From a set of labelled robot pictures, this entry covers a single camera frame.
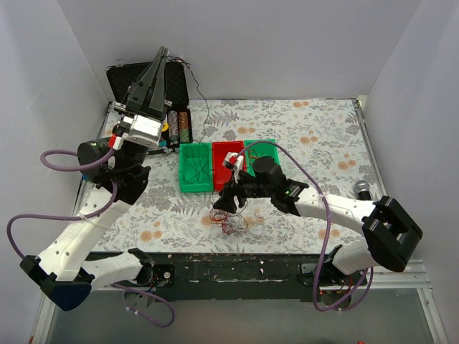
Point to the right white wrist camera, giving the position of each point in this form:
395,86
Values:
235,163

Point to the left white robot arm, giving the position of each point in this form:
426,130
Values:
62,270

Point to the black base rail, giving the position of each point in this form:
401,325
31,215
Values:
210,276

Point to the red bin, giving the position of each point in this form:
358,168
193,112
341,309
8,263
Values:
221,174

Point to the black poker chip case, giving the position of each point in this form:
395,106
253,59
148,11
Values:
178,124

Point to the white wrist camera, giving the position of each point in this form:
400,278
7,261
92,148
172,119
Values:
235,163
145,131

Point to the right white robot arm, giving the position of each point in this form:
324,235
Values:
390,235

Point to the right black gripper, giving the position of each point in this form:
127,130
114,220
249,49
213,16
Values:
236,187

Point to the green bin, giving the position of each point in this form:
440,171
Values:
258,151
195,168

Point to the left green bin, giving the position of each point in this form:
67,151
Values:
195,168

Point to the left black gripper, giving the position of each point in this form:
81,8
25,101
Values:
142,107

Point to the right green bin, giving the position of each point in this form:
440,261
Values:
258,151

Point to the black microphone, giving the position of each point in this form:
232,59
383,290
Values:
362,191

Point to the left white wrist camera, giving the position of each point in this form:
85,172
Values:
145,131

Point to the aluminium frame rail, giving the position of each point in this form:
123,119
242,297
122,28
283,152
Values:
414,276

